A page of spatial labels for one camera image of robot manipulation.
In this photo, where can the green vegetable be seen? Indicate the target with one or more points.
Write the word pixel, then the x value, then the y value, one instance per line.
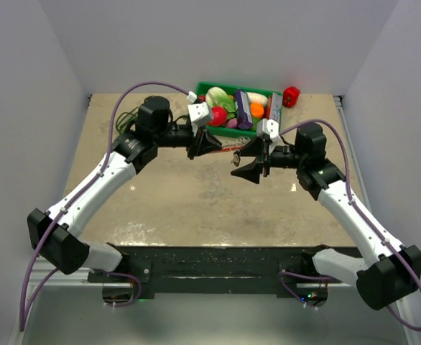
pixel 255 123

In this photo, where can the white radish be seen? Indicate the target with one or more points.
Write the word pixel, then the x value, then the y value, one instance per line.
pixel 257 98

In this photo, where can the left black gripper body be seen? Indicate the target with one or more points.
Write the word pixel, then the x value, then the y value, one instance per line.
pixel 178 136

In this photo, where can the white green cabbage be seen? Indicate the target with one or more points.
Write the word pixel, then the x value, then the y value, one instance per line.
pixel 216 96

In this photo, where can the purple white box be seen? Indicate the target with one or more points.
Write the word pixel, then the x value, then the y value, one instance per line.
pixel 243 112

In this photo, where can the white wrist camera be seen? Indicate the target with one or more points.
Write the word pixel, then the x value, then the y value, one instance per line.
pixel 199 111
pixel 270 128

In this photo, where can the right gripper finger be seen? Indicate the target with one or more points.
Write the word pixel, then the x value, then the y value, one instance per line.
pixel 253 148
pixel 251 172

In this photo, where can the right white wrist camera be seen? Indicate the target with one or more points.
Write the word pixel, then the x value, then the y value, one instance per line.
pixel 270 128

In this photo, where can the orange fruit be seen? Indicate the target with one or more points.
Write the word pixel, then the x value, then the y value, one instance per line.
pixel 257 110

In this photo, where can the red grey box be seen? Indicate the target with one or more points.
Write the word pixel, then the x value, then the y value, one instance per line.
pixel 273 110

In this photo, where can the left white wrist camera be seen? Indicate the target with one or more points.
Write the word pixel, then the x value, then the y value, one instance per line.
pixel 199 111

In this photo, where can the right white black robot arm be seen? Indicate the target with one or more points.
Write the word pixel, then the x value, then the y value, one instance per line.
pixel 387 270

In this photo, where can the red bell pepper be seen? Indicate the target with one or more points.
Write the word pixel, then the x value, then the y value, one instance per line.
pixel 290 96

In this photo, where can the green spring onion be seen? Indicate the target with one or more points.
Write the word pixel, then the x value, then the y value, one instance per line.
pixel 124 118

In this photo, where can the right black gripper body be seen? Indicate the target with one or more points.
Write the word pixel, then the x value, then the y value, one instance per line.
pixel 284 157

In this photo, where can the green plastic bin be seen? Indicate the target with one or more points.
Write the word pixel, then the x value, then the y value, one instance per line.
pixel 203 87

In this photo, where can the purple sweet potato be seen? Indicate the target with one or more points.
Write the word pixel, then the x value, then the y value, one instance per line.
pixel 232 123

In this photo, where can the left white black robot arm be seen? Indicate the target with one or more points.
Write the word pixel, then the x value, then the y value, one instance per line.
pixel 55 233

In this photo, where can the red apple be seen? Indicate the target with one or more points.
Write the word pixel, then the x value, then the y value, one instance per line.
pixel 219 117

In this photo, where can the black base frame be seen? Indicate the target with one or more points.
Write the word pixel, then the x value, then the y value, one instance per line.
pixel 147 271

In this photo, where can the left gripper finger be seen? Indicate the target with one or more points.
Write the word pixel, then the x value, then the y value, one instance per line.
pixel 205 136
pixel 197 149

